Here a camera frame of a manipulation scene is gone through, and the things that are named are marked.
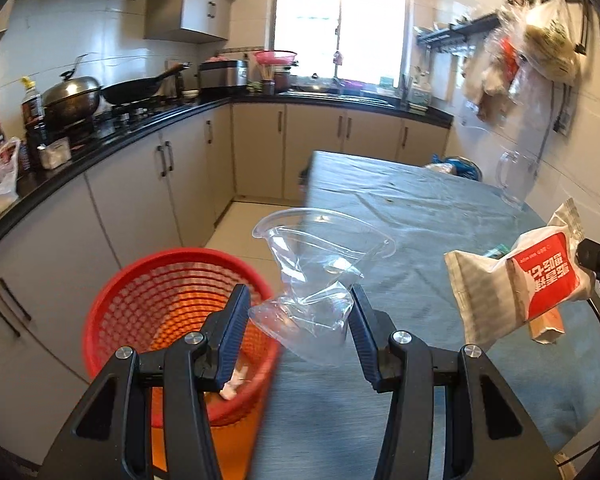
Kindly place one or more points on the silver rice cooker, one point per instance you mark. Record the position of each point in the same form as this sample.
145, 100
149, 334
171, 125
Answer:
222, 77

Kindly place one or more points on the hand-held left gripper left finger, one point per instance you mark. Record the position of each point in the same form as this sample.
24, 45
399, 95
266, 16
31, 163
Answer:
232, 330

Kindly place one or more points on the red colander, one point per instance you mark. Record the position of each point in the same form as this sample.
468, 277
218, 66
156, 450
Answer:
275, 56

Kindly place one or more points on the hanging plastic bags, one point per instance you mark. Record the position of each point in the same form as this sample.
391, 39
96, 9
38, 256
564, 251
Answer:
535, 45

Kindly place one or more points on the white and red snack packet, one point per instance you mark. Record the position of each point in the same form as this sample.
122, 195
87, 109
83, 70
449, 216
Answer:
545, 280

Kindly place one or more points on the small clear container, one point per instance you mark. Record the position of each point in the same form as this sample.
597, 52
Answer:
55, 154

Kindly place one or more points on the red plastic basket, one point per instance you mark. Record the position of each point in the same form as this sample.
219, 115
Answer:
145, 285

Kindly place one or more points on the yellow-capped oil bottle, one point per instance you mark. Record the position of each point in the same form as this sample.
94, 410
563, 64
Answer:
34, 115

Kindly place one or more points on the gas stove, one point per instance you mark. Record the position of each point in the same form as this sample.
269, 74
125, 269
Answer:
130, 112

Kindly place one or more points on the blue plastic bag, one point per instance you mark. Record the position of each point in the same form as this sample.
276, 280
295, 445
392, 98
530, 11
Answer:
462, 166

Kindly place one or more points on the lidded metal wok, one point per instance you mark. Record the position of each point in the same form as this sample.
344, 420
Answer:
72, 97

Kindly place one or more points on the beige base cabinets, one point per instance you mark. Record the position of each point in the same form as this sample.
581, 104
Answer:
145, 190

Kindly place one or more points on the black wall rack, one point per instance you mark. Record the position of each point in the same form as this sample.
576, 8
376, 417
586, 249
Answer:
455, 30

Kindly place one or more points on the crumpled white tissue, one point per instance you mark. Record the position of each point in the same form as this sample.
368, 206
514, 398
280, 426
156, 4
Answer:
234, 385

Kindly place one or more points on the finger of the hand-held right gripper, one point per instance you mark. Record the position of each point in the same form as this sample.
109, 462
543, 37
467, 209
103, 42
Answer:
597, 260

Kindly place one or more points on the orange carton box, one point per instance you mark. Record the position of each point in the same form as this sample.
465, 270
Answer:
547, 327

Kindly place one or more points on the green wrapper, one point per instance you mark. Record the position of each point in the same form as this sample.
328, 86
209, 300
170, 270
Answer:
497, 251

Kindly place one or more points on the crushed clear plastic cup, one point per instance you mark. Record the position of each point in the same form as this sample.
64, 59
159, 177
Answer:
310, 260

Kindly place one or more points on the black frying pan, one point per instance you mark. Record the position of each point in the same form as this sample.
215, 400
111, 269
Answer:
130, 91

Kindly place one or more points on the white wall cabinet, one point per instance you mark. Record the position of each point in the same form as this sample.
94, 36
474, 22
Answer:
200, 10

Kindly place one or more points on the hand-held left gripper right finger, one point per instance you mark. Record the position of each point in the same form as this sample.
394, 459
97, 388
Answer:
362, 335

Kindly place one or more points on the kitchen window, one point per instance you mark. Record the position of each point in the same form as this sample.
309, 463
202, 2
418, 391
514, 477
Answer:
340, 25

